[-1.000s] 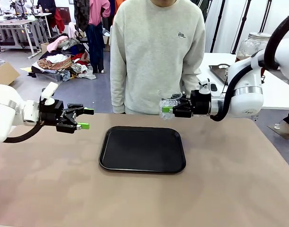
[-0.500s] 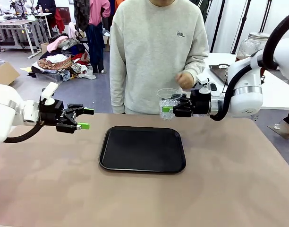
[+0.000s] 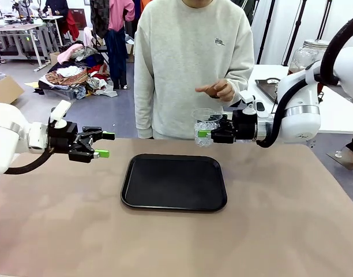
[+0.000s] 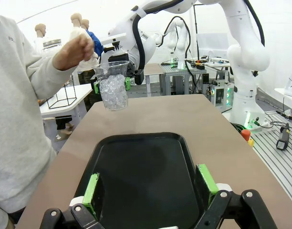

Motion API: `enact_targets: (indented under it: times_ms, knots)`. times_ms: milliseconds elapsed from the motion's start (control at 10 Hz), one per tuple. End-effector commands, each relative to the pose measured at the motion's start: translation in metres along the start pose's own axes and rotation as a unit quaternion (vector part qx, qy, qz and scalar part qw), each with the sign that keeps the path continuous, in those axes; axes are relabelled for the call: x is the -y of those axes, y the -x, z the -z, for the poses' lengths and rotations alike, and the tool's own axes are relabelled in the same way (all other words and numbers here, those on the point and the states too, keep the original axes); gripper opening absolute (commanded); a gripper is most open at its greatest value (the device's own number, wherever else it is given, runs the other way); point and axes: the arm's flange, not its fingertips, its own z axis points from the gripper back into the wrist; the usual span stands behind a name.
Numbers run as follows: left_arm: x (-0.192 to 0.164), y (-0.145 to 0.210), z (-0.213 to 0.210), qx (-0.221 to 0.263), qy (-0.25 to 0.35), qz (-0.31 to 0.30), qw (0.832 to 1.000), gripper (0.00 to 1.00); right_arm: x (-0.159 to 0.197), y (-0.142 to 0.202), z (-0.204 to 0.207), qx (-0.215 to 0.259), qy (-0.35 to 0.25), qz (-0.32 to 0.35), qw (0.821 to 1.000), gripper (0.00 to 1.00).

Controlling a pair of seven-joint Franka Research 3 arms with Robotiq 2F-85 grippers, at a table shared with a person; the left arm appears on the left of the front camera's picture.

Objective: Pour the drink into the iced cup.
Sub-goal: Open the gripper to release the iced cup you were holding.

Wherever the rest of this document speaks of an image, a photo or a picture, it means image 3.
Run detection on person's left sleeved forearm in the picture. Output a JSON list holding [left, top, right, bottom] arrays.
[[222, 62, 254, 98]]

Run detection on arm white wrist camera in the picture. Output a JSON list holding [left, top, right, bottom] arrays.
[[239, 90, 257, 115], [48, 99, 72, 128]]

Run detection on clear ice cubes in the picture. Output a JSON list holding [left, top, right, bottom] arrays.
[[194, 121, 220, 147]]

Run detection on person in grey sweatshirt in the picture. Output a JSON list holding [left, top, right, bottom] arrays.
[[134, 0, 255, 140]]

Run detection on white desk thin legs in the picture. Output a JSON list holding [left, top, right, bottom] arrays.
[[35, 16, 65, 47]]

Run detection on white desk grey frame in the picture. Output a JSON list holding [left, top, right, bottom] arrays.
[[0, 23, 49, 72]]

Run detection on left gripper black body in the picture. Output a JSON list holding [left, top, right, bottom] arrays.
[[47, 121, 80, 155]]

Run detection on red hanging garment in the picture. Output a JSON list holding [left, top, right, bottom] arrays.
[[66, 10, 81, 41]]

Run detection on dark patterned hanging garment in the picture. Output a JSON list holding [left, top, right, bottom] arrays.
[[89, 0, 110, 41]]

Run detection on large cardboard box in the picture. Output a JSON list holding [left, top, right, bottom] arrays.
[[0, 75, 25, 104]]

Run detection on person in dark jacket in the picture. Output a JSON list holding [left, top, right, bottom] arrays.
[[232, 0, 254, 25]]

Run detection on pile of mixed clothes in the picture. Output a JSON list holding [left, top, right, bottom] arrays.
[[33, 43, 118, 100]]

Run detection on left arm white wrist camera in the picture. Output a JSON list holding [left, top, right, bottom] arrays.
[[48, 99, 72, 128]]

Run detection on right arm white wrist camera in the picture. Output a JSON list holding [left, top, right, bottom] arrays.
[[239, 90, 257, 115]]

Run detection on small dark tray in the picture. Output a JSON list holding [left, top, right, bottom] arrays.
[[254, 78, 280, 104]]

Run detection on pink hanging garment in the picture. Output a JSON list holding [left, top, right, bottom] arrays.
[[108, 0, 136, 32]]

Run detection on person in black top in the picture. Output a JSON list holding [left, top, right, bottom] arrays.
[[42, 0, 70, 18]]

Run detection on glass tea dispenser jar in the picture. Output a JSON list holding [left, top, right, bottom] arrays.
[[288, 39, 330, 76]]

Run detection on large black serving tray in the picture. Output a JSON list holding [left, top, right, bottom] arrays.
[[121, 154, 228, 213]]

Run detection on dark blue hanging garment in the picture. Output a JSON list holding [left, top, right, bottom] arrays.
[[105, 28, 128, 89]]

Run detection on short clear plastic cup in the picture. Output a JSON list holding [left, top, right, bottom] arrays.
[[191, 108, 223, 148]]

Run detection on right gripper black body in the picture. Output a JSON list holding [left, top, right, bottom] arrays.
[[232, 111, 258, 143]]

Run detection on person's right sleeved forearm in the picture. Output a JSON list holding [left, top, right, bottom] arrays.
[[134, 80, 155, 140]]

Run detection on clear storage bin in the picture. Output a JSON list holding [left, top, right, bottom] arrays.
[[42, 88, 77, 101]]

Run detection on white cloth on chair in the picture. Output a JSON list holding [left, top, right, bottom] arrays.
[[83, 27, 94, 48]]

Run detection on person's left hand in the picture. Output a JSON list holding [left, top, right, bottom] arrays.
[[195, 80, 235, 103]]

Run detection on background robot equipment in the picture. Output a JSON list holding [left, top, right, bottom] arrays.
[[0, 0, 47, 25]]

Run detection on black light stand pole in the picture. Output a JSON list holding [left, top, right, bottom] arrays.
[[283, 0, 307, 66], [316, 0, 332, 40], [256, 0, 277, 65]]

